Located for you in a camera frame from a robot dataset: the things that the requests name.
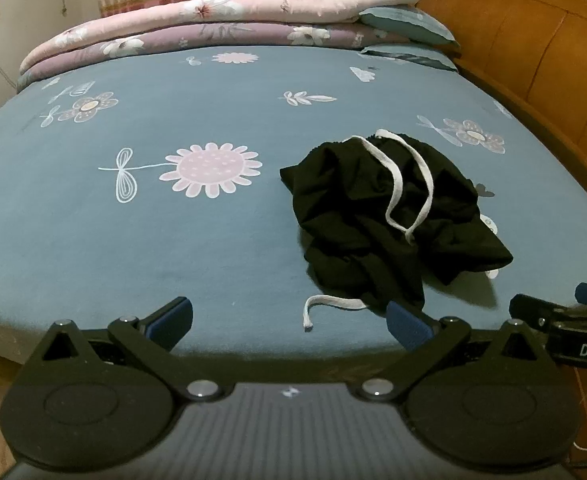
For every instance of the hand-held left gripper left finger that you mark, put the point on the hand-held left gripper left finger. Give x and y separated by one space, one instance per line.
173 320

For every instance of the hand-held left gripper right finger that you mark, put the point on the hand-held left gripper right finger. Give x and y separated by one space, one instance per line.
408 324

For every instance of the wooden bed headboard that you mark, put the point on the wooden bed headboard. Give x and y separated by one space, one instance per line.
533 45

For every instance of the pink floral quilt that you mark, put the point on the pink floral quilt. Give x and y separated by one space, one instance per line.
253 7

